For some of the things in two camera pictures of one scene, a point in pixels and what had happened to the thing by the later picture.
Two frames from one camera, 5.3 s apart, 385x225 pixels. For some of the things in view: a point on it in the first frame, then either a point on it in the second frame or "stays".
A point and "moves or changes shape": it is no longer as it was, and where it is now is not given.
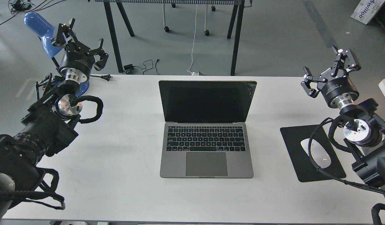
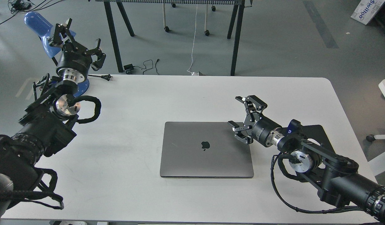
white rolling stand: (207, 32) stays
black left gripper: (78, 63) stays
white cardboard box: (366, 9) stays
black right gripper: (338, 91) to (265, 131)
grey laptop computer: (206, 135) moves or changes shape
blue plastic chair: (46, 32) stays
